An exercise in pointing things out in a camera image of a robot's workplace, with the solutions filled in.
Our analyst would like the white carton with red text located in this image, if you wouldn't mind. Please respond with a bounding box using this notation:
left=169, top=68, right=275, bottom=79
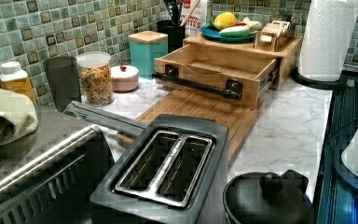
left=180, top=0, right=211, bottom=37

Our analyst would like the white paper towel roll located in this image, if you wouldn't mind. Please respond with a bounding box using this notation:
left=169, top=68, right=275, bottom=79
left=298, top=0, right=358, bottom=81

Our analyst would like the teal canister with wooden lid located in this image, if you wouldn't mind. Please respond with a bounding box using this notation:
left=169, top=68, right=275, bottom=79
left=129, top=31, right=168, bottom=79

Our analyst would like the stainless toaster oven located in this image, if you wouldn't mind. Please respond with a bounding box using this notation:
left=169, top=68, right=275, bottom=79
left=0, top=105, right=113, bottom=224

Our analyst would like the pink bowl with white lid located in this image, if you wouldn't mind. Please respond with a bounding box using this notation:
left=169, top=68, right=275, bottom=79
left=111, top=65, right=139, bottom=92

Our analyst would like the bamboo cutting board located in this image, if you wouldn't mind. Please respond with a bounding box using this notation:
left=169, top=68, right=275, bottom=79
left=117, top=89, right=265, bottom=168

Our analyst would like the teal plate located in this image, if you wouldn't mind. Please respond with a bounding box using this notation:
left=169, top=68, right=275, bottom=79
left=200, top=26, right=255, bottom=43

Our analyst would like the black two-slot toaster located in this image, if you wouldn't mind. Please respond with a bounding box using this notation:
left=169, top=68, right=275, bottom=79
left=90, top=114, right=229, bottom=224

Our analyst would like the dark grey tumbler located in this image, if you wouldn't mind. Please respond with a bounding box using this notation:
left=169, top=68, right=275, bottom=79
left=43, top=56, right=81, bottom=112

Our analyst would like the wooden spoon handle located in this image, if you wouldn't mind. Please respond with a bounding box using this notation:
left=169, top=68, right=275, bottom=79
left=180, top=0, right=200, bottom=26

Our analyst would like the beige toy food piece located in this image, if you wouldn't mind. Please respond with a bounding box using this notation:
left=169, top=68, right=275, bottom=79
left=242, top=17, right=262, bottom=31

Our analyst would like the black paper towel holder base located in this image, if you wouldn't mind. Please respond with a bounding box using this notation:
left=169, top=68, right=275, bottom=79
left=291, top=68, right=348, bottom=91

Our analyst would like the wooden drawer with black handle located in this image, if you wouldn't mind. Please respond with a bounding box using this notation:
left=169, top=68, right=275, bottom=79
left=152, top=44, right=279, bottom=108

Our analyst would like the orange bottle with white cap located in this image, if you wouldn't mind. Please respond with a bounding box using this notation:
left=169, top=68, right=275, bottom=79
left=0, top=62, right=35, bottom=102

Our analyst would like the black pot with lid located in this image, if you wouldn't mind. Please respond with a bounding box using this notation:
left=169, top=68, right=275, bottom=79
left=223, top=170, right=315, bottom=224

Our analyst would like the black spatula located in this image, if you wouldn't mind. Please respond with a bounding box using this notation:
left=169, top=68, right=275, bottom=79
left=162, top=0, right=184, bottom=25

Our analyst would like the yellow toy lemon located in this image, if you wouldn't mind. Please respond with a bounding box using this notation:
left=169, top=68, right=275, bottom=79
left=213, top=12, right=237, bottom=30

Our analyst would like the clear jar of cereal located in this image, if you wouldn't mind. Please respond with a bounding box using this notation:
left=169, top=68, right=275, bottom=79
left=76, top=51, right=114, bottom=105

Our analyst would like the toy watermelon slice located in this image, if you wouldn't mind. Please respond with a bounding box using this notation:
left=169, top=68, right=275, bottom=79
left=219, top=25, right=250, bottom=38

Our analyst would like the beige folded towel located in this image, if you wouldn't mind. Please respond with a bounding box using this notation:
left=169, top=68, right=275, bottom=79
left=0, top=89, right=38, bottom=146

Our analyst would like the black utensil holder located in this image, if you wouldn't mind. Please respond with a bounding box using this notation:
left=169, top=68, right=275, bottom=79
left=157, top=20, right=186, bottom=52

